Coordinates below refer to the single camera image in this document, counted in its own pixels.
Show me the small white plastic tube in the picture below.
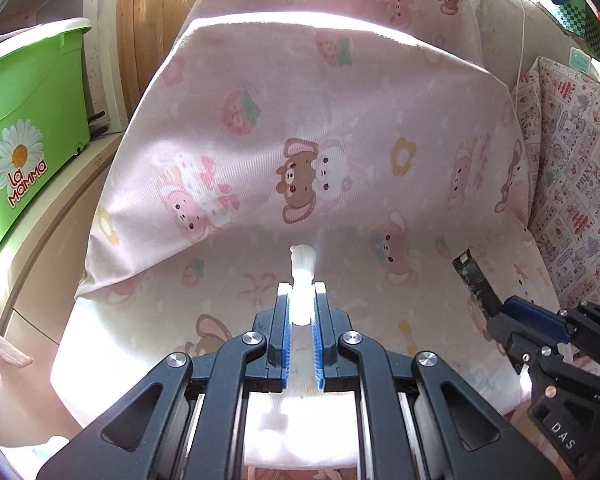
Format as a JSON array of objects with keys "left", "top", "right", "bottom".
[{"left": 289, "top": 245, "right": 316, "bottom": 326}]

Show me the black comb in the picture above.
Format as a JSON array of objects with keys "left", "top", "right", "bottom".
[{"left": 452, "top": 248, "right": 503, "bottom": 321}]

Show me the white shelf unit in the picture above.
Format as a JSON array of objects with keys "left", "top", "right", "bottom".
[{"left": 0, "top": 0, "right": 128, "bottom": 448}]

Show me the red patterned white quilt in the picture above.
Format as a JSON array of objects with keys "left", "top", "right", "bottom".
[{"left": 512, "top": 58, "right": 600, "bottom": 307}]

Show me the pink cartoon print bedsheet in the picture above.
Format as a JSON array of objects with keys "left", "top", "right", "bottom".
[{"left": 49, "top": 219, "right": 562, "bottom": 470}]

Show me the front pink cartoon pillow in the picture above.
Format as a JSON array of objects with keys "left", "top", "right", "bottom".
[{"left": 78, "top": 12, "right": 530, "bottom": 296}]

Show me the green plastic storage bin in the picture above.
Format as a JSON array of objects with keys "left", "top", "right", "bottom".
[{"left": 0, "top": 18, "right": 91, "bottom": 246}]

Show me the wooden door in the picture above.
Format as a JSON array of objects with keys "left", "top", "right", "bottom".
[{"left": 117, "top": 0, "right": 196, "bottom": 116}]

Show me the white wall cable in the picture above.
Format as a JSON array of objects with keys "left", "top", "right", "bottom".
[{"left": 514, "top": 0, "right": 529, "bottom": 86}]

